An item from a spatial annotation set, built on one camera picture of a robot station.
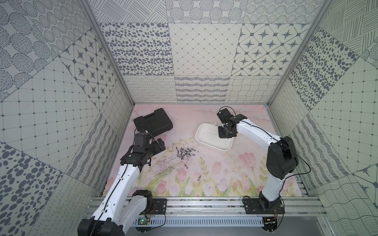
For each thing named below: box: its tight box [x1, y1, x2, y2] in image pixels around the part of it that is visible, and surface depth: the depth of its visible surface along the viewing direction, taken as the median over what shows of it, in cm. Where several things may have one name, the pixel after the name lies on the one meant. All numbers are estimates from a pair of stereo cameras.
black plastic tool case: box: [133, 107, 173, 137], surface depth 104 cm
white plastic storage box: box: [194, 121, 235, 151], surface depth 99 cm
